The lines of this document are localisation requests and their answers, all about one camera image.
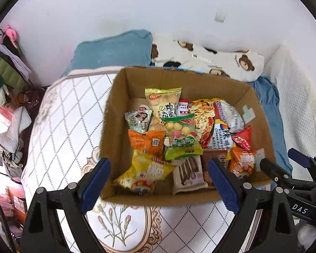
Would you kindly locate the white bear print pillow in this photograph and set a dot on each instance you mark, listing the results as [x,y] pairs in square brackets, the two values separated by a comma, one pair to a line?
[213,58]

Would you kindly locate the dark maroon cloth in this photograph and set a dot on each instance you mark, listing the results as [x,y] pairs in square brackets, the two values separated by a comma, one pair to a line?
[31,97]

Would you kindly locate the green padded jacket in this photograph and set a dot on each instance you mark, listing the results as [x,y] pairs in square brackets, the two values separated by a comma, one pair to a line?
[8,69]

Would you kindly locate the instant noodle packet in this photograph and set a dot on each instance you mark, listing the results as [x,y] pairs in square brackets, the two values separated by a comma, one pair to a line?
[209,122]

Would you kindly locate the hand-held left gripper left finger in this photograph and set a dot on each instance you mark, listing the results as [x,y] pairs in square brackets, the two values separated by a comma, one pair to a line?
[97,181]

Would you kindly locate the pale purple garment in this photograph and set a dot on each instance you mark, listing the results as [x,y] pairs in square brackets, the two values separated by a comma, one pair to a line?
[15,58]

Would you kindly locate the white wall hook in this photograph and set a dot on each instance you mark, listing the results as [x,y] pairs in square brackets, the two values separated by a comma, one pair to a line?
[220,17]

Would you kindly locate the white patterned quilt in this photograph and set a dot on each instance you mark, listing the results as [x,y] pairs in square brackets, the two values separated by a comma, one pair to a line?
[68,126]

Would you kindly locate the silver foil packet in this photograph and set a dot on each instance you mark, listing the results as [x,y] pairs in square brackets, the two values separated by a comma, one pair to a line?
[233,116]

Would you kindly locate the yellow biscuit packet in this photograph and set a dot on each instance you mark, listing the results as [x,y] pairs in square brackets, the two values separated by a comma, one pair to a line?
[160,102]

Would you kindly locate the small pale snack packet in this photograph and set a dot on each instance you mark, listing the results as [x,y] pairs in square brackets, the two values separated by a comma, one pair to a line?
[138,120]

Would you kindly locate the white textured blanket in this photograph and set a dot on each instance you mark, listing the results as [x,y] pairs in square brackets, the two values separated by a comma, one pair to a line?
[300,97]

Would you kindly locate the beige wafer packet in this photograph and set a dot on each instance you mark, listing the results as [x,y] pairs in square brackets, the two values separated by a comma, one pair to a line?
[187,176]

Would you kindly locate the plain orange snack packet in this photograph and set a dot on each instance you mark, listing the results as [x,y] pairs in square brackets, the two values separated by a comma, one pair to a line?
[142,142]

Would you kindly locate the brown cardboard box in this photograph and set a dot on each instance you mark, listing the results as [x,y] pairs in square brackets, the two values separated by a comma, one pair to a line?
[121,116]

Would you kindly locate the blue bed sheet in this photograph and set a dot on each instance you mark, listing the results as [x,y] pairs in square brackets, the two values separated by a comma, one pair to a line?
[271,110]

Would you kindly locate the blue pillow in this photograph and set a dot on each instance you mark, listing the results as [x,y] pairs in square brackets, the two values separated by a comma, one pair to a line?
[110,50]

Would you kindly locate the small red snack packet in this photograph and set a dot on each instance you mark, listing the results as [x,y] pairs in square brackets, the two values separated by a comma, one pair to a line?
[243,138]

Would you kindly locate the green candy packet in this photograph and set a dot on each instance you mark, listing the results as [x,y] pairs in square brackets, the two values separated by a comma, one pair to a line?
[183,147]

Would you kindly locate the orange printed snack packet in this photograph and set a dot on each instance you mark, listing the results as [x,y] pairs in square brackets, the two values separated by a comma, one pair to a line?
[242,163]

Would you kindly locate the yellow snack packet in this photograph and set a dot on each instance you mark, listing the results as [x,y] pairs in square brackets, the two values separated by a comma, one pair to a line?
[144,174]

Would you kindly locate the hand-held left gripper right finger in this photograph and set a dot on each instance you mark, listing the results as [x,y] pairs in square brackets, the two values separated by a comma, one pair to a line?
[223,187]

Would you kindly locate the black white striped garment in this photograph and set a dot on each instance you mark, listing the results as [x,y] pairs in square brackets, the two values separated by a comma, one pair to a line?
[11,163]

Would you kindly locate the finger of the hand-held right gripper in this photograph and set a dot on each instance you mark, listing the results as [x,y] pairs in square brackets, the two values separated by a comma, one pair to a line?
[275,172]
[300,158]

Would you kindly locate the white grey garment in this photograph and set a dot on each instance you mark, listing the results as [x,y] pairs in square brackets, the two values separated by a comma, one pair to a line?
[18,126]

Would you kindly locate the red white snack packet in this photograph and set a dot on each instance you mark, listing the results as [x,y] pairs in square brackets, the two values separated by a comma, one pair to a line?
[183,108]

